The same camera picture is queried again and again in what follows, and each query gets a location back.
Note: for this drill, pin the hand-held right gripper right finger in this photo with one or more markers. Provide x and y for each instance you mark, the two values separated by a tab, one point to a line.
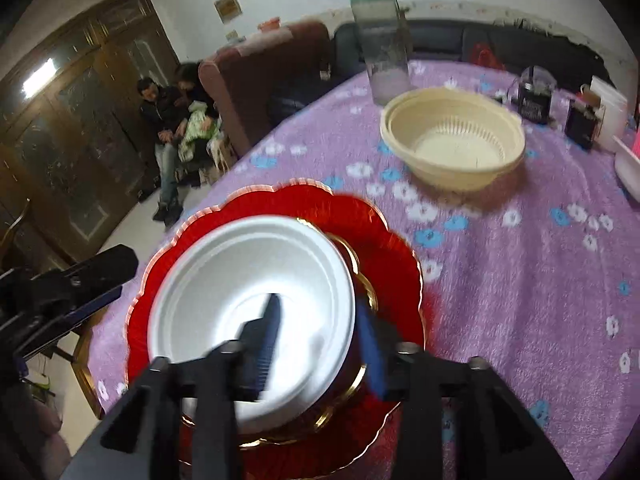
372	360

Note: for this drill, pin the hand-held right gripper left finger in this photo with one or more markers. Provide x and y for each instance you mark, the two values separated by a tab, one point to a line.
267	345

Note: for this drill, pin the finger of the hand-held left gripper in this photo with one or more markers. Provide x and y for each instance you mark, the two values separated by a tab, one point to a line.
107	265
75	317

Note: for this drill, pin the red gold-rimmed bowl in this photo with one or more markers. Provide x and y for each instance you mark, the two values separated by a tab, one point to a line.
345	385

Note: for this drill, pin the white bowl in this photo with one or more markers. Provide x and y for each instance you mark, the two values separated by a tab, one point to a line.
240	270

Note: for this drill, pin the red scalloped plate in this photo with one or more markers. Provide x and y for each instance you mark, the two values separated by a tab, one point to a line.
385	270

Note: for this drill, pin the cream plastic strainer basket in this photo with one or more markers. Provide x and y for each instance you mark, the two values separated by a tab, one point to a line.
450	170

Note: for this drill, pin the wooden glass-panel doors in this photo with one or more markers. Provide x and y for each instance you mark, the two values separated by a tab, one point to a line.
75	135

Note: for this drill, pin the green patterned cloth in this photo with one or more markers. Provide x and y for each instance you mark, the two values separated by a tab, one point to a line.
192	135

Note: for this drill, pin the floral blanket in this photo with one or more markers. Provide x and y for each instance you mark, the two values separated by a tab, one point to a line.
222	157

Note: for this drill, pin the maroon armchair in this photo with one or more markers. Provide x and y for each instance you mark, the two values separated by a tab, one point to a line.
250	90

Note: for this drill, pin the red container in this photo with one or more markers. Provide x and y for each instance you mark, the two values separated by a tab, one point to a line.
270	24

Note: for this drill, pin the black round device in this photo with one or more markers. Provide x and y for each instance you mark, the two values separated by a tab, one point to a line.
535	102

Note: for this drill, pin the clear bottle with green lid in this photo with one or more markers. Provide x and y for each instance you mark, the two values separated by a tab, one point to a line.
385	50

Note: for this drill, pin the dark jar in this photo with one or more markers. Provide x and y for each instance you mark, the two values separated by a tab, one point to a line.
580	125

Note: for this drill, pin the white plastic container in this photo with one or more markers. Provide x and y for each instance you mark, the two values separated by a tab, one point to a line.
627	165

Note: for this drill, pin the red bag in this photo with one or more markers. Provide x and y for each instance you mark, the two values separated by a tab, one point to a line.
487	55

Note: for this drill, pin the black leather sofa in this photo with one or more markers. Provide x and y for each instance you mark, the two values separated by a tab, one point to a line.
440	40

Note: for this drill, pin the white cup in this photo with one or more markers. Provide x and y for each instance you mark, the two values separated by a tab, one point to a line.
612	110

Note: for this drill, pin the wall notice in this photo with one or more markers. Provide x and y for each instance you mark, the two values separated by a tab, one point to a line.
226	7

